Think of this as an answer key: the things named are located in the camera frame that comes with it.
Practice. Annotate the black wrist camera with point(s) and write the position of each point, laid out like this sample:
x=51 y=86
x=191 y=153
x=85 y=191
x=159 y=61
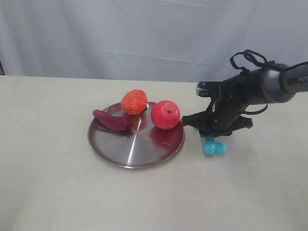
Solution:
x=208 y=89

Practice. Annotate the orange textured fruit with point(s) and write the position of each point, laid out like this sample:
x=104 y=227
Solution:
x=134 y=102

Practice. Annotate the turquoise toy bone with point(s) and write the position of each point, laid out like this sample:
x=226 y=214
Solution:
x=212 y=147

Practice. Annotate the white backdrop cloth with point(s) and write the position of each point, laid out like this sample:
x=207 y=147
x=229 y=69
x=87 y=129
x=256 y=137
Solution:
x=164 y=40

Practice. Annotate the purple sweet potato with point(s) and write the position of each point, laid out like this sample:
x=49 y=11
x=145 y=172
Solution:
x=114 y=123

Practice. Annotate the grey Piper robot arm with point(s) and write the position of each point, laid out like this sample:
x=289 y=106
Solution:
x=280 y=83

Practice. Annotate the red apple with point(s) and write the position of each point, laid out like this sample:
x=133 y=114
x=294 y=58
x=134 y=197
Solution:
x=165 y=115

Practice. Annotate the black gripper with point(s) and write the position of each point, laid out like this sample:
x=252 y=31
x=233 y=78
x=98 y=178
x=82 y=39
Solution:
x=239 y=95

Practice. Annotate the round stainless steel plate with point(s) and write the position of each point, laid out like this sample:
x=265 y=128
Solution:
x=143 y=145

